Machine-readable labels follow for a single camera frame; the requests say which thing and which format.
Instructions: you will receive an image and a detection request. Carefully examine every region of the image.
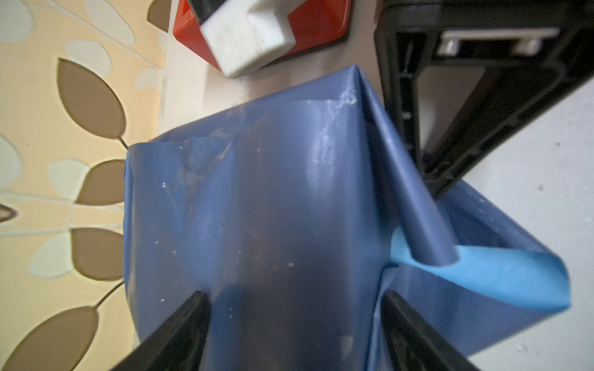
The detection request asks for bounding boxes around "light blue wrapping paper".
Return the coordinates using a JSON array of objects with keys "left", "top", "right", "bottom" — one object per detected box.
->
[{"left": 123, "top": 66, "right": 572, "bottom": 370}]

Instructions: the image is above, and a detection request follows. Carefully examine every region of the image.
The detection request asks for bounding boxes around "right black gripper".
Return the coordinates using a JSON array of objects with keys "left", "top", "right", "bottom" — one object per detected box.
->
[{"left": 374, "top": 1, "right": 593, "bottom": 198}]

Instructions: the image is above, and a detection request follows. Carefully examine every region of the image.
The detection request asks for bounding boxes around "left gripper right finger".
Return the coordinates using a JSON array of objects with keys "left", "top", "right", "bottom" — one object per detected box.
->
[{"left": 381, "top": 291, "right": 478, "bottom": 371}]

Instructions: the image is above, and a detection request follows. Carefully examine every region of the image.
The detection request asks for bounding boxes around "red tape dispenser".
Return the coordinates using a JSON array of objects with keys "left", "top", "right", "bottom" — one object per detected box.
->
[{"left": 173, "top": 1, "right": 354, "bottom": 70}]

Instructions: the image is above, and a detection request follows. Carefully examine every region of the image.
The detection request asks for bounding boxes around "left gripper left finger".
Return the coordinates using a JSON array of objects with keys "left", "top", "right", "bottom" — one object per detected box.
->
[{"left": 113, "top": 291, "right": 211, "bottom": 371}]

